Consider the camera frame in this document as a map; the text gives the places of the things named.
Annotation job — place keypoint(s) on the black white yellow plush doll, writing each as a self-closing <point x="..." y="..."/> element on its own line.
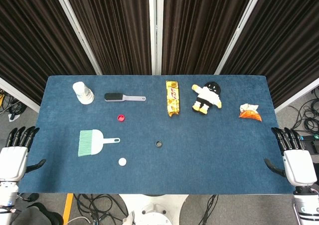
<point x="208" y="96"/>

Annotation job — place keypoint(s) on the crumpled orange white snack bag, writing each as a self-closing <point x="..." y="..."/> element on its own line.
<point x="250" y="114"/>

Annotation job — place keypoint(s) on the white double partition post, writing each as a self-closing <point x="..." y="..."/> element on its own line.
<point x="155" y="31"/>

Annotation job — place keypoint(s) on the small green hand broom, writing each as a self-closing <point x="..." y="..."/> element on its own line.
<point x="96" y="143"/>

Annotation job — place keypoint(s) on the dark brown curtain panel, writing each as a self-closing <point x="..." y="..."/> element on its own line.
<point x="286" y="43"/>
<point x="32" y="43"/>
<point x="114" y="28"/>
<point x="199" y="28"/>

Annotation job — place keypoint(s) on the white paper scrap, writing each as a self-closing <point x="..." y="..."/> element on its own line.
<point x="13" y="116"/>

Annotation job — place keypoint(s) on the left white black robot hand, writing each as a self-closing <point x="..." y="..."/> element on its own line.
<point x="13" y="162"/>

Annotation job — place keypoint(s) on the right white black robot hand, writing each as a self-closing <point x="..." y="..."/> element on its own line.
<point x="299" y="165"/>

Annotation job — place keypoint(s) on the blue table cloth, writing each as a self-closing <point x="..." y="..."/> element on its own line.
<point x="159" y="170"/>

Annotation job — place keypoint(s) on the yellow gold snack pack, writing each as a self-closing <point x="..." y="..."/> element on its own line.
<point x="173" y="98"/>

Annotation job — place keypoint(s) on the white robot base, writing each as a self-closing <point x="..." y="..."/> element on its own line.
<point x="154" y="210"/>

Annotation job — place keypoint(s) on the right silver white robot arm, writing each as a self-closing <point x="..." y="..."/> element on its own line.
<point x="306" y="205"/>

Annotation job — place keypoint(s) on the black power strip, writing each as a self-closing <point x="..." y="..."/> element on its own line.
<point x="312" y="141"/>

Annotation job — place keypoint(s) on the red bottle cap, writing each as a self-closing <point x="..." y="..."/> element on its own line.
<point x="121" y="118"/>

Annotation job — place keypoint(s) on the white bottle cap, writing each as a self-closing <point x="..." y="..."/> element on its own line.
<point x="122" y="161"/>

